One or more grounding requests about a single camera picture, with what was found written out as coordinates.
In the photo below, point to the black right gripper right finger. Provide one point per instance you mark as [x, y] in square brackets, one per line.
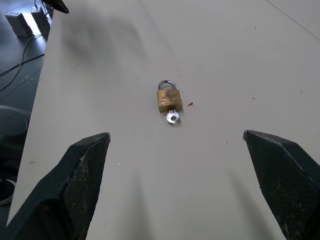
[282, 180]

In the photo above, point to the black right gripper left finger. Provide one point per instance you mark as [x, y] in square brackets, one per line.
[52, 197]

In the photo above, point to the silver key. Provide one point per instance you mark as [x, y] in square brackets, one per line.
[172, 116]

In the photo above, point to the small red scrap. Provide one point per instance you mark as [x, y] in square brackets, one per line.
[190, 104]

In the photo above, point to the brass padlock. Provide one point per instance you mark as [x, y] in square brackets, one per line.
[169, 99]

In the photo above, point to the white rectangular box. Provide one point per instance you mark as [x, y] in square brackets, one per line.
[18, 23]

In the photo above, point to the white charger box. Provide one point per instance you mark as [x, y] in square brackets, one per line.
[38, 18]

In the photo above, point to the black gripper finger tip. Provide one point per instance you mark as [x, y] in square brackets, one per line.
[57, 5]

